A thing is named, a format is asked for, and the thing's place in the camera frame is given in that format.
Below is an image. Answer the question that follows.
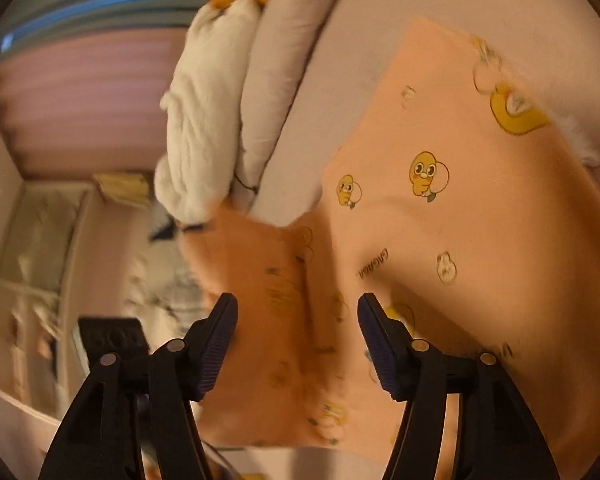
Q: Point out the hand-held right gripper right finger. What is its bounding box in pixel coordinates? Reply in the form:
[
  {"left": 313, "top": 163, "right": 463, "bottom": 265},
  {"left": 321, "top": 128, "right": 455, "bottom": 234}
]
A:
[{"left": 357, "top": 292, "right": 561, "bottom": 480}]

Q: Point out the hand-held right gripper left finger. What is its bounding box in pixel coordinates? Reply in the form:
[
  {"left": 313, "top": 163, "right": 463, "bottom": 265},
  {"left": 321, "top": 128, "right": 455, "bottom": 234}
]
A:
[{"left": 39, "top": 292, "right": 240, "bottom": 480}]

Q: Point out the orange duck print shirt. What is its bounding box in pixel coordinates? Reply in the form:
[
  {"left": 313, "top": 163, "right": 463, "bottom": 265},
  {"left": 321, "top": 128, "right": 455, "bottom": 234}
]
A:
[{"left": 177, "top": 16, "right": 600, "bottom": 480}]

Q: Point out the white cabinet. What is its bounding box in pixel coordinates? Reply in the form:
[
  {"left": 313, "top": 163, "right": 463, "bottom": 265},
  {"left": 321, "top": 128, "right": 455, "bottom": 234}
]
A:
[{"left": 0, "top": 180, "right": 101, "bottom": 411}]

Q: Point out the yellow tasselled curtain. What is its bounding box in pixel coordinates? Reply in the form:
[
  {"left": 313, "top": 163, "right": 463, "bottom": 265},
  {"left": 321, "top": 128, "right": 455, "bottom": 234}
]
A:
[{"left": 94, "top": 172, "right": 153, "bottom": 208}]

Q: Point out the pink curtain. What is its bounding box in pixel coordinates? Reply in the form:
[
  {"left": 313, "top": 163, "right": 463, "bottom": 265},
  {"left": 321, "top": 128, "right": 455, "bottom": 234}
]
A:
[{"left": 0, "top": 25, "right": 196, "bottom": 181}]

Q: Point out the white fluffy garment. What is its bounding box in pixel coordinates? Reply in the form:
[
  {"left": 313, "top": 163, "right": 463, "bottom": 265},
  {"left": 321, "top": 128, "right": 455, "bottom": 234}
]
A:
[{"left": 154, "top": 0, "right": 281, "bottom": 226}]

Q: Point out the grey duvet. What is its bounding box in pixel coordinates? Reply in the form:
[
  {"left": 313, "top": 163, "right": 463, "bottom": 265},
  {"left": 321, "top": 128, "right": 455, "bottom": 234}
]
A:
[{"left": 232, "top": 0, "right": 361, "bottom": 206}]

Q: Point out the bed with lavender sheet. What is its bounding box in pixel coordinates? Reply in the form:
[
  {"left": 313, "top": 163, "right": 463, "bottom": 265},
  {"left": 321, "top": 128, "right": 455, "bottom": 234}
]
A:
[{"left": 195, "top": 0, "right": 600, "bottom": 480}]

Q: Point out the teal curtain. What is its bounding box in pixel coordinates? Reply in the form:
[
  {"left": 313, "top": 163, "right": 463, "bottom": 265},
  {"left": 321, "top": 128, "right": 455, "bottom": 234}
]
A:
[{"left": 0, "top": 0, "right": 221, "bottom": 61}]

